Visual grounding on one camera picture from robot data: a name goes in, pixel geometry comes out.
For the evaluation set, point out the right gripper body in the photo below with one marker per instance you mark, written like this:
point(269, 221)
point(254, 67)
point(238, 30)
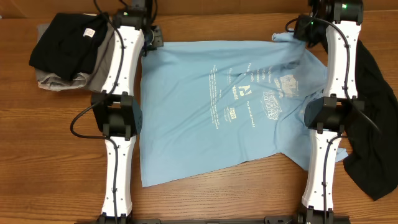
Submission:
point(311, 32)

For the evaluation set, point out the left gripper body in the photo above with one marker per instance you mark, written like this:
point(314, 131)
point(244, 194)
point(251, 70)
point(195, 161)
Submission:
point(153, 39)

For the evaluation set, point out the light blue t-shirt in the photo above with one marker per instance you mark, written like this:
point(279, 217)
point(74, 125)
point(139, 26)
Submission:
point(215, 104)

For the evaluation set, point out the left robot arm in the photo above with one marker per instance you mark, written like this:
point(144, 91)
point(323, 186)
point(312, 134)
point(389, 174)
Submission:
point(117, 112)

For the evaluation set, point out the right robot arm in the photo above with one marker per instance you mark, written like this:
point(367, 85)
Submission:
point(327, 117)

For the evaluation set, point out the folded grey garment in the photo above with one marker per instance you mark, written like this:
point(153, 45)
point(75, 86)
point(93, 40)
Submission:
point(92, 81)

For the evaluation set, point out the folded black garment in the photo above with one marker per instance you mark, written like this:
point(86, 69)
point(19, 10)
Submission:
point(69, 45)

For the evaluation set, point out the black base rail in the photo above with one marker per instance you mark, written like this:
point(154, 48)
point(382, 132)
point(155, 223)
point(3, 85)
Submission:
point(265, 220)

